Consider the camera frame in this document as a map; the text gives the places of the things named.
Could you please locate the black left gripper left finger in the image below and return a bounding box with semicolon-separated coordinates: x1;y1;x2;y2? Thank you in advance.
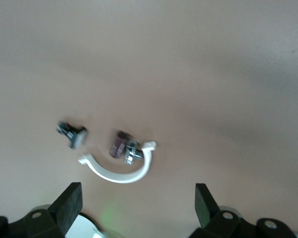
0;182;83;238

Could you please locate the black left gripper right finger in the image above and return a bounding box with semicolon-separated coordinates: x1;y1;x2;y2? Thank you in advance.
188;182;296;238

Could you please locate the white curved plastic clamp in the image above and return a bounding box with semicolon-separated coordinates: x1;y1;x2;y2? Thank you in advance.
77;140;157;184

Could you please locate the dark red cylindrical capacitor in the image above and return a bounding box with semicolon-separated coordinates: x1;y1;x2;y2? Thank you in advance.
110;130;130;159

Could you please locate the chrome metal tee fitting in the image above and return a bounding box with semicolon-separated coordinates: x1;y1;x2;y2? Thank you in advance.
124;140;143;166

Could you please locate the brown table cover mat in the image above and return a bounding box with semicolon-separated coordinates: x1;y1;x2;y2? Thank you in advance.
0;0;298;238

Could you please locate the black square push switch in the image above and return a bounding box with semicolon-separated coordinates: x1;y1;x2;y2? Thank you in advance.
56;120;88;149

